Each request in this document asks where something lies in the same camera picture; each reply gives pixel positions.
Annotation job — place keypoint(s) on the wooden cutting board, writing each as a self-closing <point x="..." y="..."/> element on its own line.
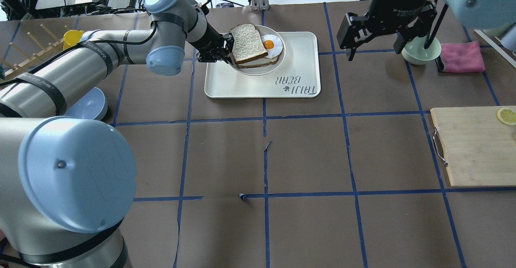
<point x="477" y="149"/>

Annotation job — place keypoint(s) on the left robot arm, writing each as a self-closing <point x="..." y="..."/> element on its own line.
<point x="67" y="183"/>

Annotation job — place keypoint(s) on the pink cloth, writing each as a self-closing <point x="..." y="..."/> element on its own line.
<point x="460" y="58"/>

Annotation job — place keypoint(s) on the fried egg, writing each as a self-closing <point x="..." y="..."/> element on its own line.
<point x="273" y="45"/>

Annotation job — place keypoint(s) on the bread slice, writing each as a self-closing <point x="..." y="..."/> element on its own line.
<point x="248" y="45"/>
<point x="260" y="62"/>

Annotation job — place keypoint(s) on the blue bowl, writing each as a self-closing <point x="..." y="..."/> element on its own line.
<point x="93" y="105"/>

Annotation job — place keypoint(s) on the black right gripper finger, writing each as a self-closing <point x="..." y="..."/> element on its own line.
<point x="423" y="27"/>
<point x="352" y="34"/>

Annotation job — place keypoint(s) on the cream bear serving tray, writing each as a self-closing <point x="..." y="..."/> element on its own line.
<point x="297" y="77"/>

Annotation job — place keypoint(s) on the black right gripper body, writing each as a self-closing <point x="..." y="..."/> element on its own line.
<point x="392" y="7"/>

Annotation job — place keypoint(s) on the yellow cup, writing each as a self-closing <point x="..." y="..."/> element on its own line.
<point x="71" y="38"/>

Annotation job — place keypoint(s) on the bread slice on plate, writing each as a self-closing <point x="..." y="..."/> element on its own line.
<point x="260" y="62"/>

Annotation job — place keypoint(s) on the white rack with cups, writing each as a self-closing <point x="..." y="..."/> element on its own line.
<point x="496" y="44"/>

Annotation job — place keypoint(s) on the green bowl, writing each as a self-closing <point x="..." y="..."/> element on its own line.
<point x="415" y="53"/>

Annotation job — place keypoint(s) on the cream round plate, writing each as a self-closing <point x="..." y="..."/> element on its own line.
<point x="268" y="69"/>

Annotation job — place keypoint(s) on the lemon slice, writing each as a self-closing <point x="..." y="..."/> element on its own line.
<point x="506" y="116"/>

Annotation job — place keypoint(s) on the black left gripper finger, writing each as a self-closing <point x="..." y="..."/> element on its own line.
<point x="228" y="44"/>
<point x="229" y="59"/>

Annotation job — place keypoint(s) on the wooden dish rack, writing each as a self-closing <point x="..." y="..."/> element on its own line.
<point x="34" y="43"/>

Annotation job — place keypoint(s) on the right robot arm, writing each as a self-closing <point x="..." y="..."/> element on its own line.
<point x="482" y="14"/>

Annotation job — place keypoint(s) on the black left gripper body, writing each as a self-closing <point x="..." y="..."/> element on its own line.
<point x="208" y="38"/>

